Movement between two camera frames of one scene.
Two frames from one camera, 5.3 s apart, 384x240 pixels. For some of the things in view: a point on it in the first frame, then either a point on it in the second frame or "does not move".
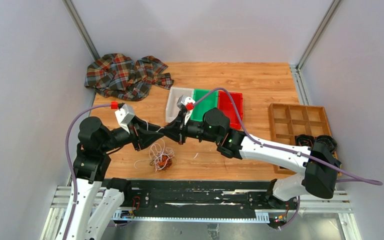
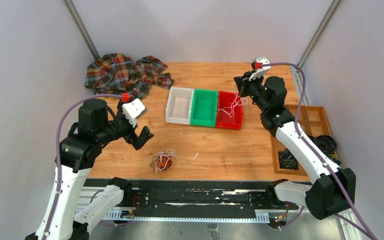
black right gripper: (172, 130) to (243, 82)
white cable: (160, 156) to (238, 101)
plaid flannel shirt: (119, 76) does not move
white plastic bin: (175, 93) does not move
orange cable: (164, 162) does not move
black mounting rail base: (196, 201) does not move
